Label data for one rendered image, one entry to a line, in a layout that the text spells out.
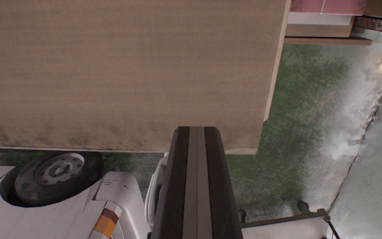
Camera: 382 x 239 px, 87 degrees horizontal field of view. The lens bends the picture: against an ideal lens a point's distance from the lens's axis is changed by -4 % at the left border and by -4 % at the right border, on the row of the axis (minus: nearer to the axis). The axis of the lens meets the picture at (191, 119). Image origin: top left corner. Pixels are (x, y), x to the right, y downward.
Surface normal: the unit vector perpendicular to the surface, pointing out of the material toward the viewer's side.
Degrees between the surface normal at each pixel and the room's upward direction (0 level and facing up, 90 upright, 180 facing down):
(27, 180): 92
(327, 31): 0
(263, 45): 0
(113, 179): 92
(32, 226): 90
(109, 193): 78
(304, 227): 0
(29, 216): 90
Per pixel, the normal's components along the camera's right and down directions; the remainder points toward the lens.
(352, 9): -0.03, 0.51
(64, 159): 0.00, -0.86
